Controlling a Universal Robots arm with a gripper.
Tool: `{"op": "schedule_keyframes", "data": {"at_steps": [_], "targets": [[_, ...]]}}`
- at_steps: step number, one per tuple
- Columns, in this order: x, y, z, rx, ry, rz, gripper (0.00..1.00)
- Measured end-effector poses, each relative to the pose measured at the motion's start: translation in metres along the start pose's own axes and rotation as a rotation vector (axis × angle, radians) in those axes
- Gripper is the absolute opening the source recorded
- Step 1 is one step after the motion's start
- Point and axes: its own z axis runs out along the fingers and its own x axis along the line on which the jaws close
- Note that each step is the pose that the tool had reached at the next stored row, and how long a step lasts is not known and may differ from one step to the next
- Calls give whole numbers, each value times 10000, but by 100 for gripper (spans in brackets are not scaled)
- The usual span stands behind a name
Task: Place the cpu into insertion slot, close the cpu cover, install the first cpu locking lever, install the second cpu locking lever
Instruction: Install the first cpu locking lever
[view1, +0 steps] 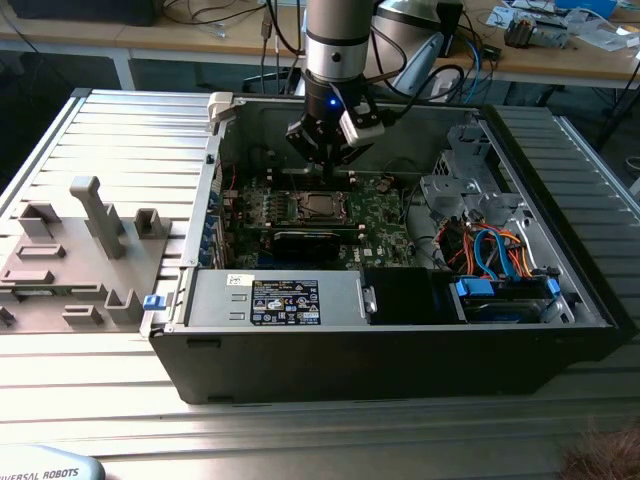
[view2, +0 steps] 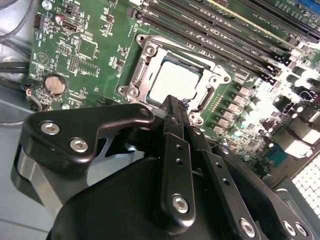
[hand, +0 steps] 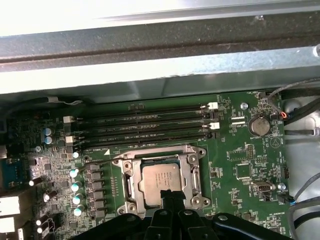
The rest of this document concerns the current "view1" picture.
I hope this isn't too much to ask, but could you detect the black graphics card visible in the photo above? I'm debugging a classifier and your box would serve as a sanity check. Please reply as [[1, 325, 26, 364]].
[[262, 224, 361, 261]]

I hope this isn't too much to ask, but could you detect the grey parts rack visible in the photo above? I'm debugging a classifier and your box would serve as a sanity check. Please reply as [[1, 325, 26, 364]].
[[0, 174, 174, 334]]

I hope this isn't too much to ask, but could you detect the grey power supply unit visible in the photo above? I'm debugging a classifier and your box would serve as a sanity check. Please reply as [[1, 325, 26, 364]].
[[182, 269, 369, 329]]

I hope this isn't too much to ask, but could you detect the blue wire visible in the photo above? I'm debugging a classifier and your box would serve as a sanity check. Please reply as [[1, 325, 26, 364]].
[[472, 227, 521, 284]]

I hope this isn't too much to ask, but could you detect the brown-haired person's head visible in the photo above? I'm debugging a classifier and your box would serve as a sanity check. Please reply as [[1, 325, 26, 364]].
[[557, 417, 640, 480]]

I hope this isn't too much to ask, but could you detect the black equipment box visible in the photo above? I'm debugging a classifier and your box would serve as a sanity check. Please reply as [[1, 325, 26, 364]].
[[7, 0, 164, 27]]

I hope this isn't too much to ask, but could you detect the beige case latch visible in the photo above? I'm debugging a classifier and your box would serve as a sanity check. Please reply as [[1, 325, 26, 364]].
[[207, 92, 236, 124]]

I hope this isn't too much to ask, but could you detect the green motherboard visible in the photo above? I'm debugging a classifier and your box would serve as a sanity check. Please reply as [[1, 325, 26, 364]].
[[219, 172, 419, 269]]

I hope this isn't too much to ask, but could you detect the wooden desk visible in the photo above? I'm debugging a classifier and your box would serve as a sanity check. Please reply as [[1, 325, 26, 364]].
[[424, 0, 640, 94], [0, 0, 311, 91]]

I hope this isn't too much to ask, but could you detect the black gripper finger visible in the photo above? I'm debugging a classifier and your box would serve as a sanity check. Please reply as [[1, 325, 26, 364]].
[[285, 113, 332, 180], [328, 140, 375, 180]]

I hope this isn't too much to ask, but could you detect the hard disk in blue carrier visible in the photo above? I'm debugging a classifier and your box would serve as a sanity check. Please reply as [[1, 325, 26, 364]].
[[449, 277, 561, 324]]

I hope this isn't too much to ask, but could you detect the silver metal drive cage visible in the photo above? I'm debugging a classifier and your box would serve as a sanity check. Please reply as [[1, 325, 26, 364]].
[[419, 124, 526, 221]]

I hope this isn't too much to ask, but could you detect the black plastic shroud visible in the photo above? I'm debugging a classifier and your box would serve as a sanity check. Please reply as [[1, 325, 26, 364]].
[[362, 267, 469, 326]]

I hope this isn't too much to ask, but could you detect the copper heatsink cooler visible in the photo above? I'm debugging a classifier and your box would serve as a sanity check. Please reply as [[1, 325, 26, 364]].
[[503, 13, 571, 50]]

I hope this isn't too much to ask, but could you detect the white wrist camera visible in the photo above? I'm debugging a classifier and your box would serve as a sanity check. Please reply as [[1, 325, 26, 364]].
[[339, 97, 386, 149]]

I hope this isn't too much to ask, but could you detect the black PC case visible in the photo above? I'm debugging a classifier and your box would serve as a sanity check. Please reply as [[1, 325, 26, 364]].
[[149, 92, 626, 406]]

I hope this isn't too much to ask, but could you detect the orange wire bundle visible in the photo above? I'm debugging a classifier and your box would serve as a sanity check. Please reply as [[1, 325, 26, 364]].
[[444, 224, 536, 279]]

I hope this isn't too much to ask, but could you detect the pale blue teach pendant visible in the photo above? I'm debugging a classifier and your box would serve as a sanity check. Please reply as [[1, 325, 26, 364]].
[[0, 444, 106, 480]]

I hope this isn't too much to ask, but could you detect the metal locking lever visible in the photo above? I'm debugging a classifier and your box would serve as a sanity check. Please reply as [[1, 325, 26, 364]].
[[282, 154, 303, 200]]

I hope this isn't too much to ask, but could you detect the black camera cable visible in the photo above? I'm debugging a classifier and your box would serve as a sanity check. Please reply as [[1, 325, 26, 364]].
[[382, 63, 466, 126]]

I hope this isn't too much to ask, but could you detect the metal socket cover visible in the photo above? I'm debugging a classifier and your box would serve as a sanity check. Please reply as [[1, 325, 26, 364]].
[[297, 191, 351, 224]]

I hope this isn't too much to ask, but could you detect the blue cardboard box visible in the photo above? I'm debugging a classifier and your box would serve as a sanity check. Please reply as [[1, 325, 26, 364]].
[[554, 0, 619, 17]]

